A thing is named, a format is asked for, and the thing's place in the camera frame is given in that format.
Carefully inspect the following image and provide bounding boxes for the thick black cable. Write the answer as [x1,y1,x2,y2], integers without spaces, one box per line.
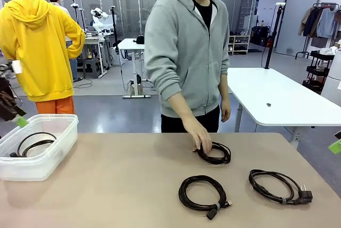
[10,131,58,158]

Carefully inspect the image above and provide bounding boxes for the black power cable with plug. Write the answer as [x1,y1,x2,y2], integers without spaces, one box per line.
[248,169,314,206]

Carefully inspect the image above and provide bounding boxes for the thin black cable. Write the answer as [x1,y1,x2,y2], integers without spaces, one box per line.
[192,141,232,166]

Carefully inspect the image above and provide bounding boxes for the black USB cable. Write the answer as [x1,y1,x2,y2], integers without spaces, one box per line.
[178,175,233,221]

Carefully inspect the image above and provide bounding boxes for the person's left forearm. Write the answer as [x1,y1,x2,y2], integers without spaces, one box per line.
[219,70,230,101]

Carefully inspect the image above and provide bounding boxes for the person's right forearm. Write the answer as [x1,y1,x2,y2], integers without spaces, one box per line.
[168,91,204,133]

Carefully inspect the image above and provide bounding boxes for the person's left hand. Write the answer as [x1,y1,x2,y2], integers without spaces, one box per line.
[220,99,232,123]

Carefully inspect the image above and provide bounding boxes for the person's right hand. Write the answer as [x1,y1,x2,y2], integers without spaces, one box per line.
[190,122,213,156]

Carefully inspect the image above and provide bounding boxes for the black garment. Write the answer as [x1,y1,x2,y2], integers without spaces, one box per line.
[0,77,14,98]

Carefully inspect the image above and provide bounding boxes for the clear plastic storage container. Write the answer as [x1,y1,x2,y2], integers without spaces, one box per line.
[0,113,79,182]

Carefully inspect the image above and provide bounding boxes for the mannequin in yellow hoodie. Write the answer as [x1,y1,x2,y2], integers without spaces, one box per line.
[0,0,86,115]

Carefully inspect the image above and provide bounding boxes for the large white table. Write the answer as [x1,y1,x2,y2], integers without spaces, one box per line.
[225,67,341,149]

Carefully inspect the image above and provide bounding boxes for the black utility cart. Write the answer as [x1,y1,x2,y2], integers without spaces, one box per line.
[302,50,335,94]

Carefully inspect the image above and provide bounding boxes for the grey step stool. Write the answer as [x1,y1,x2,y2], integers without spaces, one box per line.
[82,58,101,79]

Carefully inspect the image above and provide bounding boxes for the background workbench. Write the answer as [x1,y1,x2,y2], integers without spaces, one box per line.
[83,36,108,76]

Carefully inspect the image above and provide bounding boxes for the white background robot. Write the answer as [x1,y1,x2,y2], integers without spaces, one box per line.
[90,6,109,35]

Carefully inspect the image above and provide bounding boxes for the clothes rack with garments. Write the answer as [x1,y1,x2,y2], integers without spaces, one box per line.
[297,2,341,60]

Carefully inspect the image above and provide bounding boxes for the black pole with white top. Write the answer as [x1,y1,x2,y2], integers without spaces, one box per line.
[264,2,287,70]

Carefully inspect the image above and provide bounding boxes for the white standing desk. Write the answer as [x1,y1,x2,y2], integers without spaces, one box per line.
[117,38,152,99]

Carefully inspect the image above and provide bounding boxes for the black bags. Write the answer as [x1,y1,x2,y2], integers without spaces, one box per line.
[251,25,273,47]

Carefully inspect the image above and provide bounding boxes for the wooden shoe shelf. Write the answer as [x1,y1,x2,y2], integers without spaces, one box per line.
[228,34,251,56]

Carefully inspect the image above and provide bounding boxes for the person in grey hoodie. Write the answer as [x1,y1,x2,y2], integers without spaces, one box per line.
[143,0,231,133]

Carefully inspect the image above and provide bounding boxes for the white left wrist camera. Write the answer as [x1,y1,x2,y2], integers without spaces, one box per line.
[0,61,23,75]

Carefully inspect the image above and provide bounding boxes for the black camera tripod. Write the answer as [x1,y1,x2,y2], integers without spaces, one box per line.
[110,5,120,53]
[70,0,86,32]

